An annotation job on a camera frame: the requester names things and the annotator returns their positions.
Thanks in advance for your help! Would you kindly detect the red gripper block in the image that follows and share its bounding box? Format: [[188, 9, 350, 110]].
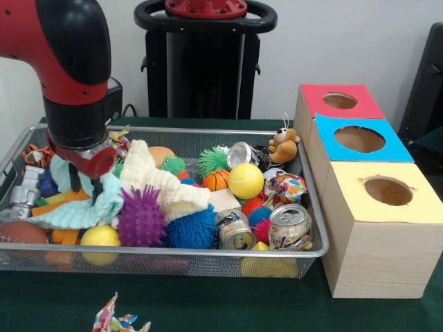
[[46, 134, 118, 205]]

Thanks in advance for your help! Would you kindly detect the mint green knitted cloth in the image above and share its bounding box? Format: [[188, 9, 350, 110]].
[[28, 156, 125, 230]]

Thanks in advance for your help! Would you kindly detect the colourful polka dot cloth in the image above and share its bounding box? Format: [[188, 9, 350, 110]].
[[107, 126, 132, 157]]

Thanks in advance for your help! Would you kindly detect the purple spiky ball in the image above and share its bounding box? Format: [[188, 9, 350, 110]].
[[116, 185, 167, 248]]

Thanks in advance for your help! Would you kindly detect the cream knitted cloth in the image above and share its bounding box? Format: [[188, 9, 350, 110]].
[[119, 140, 211, 223]]

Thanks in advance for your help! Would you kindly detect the colourful patchwork cloth scrap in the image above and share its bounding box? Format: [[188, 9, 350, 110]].
[[92, 293, 152, 332]]

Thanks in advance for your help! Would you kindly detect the clear mesh bin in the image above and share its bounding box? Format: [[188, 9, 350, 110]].
[[0, 123, 329, 279]]

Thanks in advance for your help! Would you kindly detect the wooden box with three holes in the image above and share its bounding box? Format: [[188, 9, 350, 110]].
[[292, 84, 443, 299]]

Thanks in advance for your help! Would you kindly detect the orange plastic building block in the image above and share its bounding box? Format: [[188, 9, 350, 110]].
[[31, 189, 91, 246]]

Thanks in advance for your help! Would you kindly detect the plain yellow ball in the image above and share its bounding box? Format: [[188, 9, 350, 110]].
[[80, 225, 122, 267]]

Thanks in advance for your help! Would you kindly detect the small brown football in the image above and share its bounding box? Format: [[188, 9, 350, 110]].
[[0, 221, 48, 244]]

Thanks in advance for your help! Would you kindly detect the small orange basketball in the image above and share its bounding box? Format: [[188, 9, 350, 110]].
[[203, 169, 230, 193]]

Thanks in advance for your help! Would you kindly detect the yellow tennis ball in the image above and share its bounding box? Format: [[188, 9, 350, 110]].
[[228, 163, 265, 200]]

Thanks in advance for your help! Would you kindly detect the dark green table cloth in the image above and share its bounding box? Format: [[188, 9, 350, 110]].
[[0, 116, 443, 332]]

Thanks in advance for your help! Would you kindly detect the silver drink can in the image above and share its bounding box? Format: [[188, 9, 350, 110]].
[[269, 204, 313, 251]]

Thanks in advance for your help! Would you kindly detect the black office chair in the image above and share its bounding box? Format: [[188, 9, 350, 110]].
[[398, 23, 443, 156]]

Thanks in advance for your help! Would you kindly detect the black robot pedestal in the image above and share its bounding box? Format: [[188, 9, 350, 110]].
[[104, 0, 278, 120]]

